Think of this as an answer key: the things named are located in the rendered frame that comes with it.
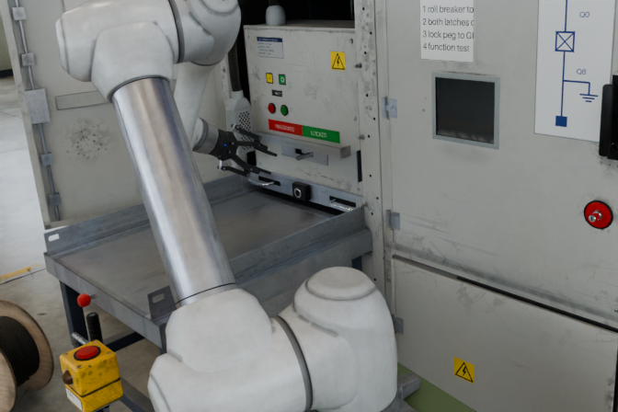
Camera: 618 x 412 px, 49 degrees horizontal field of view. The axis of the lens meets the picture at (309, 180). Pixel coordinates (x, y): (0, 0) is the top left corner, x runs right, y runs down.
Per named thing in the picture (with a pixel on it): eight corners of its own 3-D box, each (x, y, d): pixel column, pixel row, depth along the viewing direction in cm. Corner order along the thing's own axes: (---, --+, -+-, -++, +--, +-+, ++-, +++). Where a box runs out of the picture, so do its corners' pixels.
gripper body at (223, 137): (206, 123, 188) (232, 133, 194) (196, 152, 187) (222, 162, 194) (223, 126, 182) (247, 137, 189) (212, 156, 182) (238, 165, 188)
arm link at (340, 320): (418, 398, 112) (411, 280, 105) (319, 440, 106) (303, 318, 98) (368, 349, 126) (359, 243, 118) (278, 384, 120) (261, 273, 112)
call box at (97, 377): (85, 417, 126) (75, 370, 123) (66, 400, 132) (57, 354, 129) (124, 397, 132) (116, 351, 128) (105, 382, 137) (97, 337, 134)
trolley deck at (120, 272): (163, 349, 149) (159, 325, 147) (47, 271, 193) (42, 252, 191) (371, 250, 192) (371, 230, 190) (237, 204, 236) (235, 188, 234)
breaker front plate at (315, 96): (360, 201, 196) (352, 31, 181) (255, 172, 230) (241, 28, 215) (364, 200, 196) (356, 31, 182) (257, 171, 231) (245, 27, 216)
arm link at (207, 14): (220, 6, 136) (153, 17, 131) (238, -46, 120) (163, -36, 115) (240, 66, 134) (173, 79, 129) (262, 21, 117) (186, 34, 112)
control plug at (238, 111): (238, 155, 217) (233, 100, 211) (229, 153, 220) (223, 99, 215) (257, 150, 222) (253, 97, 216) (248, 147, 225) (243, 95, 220)
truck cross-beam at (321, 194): (368, 218, 195) (367, 199, 193) (250, 184, 233) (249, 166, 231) (380, 213, 198) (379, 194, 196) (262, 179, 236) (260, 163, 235)
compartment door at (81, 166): (42, 223, 217) (-6, -19, 194) (230, 184, 242) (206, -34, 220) (45, 230, 211) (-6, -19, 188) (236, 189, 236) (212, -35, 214)
